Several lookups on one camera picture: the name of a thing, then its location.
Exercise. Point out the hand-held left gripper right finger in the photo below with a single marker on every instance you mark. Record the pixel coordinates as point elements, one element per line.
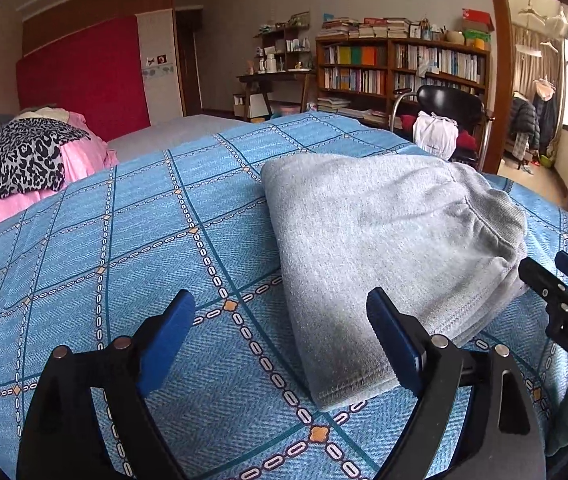
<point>393,342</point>

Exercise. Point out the white bag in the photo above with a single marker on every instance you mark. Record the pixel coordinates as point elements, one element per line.
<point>433,135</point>

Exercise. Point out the black chair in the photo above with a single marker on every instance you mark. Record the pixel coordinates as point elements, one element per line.
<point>443,97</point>

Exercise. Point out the beige curtain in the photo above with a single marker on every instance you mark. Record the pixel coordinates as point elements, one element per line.
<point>528,65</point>

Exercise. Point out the red cushion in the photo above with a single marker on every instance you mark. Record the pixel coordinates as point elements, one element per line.
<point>466,140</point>

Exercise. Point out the wooden desk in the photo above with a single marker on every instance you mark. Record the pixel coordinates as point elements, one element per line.
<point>284,76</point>

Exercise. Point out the wooden desktop shelf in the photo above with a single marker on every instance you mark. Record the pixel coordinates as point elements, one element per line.
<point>284,35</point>

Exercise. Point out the grey bed sheet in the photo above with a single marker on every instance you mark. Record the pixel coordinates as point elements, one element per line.
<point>164,132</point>

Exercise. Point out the red box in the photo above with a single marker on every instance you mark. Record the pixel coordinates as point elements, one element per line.
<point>476,17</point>

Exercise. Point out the wooden door frame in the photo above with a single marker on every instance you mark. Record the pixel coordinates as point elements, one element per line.
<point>496,60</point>

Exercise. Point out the wall sticker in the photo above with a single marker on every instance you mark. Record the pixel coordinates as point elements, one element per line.
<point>156,65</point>

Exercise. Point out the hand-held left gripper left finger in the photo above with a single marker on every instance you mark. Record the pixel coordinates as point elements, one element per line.
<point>169,342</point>

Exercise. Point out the wooden bookshelf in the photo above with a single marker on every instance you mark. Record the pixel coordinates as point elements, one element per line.
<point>358,55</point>

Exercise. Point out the hanging dark jacket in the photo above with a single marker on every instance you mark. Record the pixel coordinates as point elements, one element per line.
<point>526,122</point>

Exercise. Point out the red wall panel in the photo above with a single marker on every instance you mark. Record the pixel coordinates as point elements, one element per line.
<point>79,75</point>

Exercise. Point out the leopard print cloth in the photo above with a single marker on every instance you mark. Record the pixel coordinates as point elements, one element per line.
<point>19,160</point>

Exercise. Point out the grey sweatshirt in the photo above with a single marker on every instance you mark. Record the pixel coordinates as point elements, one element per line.
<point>373,225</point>

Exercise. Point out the stack of books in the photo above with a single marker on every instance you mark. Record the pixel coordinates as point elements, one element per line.
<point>363,27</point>

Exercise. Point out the blue patterned bedspread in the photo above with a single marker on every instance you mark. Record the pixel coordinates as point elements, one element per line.
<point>114,240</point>

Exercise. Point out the pink blanket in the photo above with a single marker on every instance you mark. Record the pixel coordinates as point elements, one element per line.
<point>84,155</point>

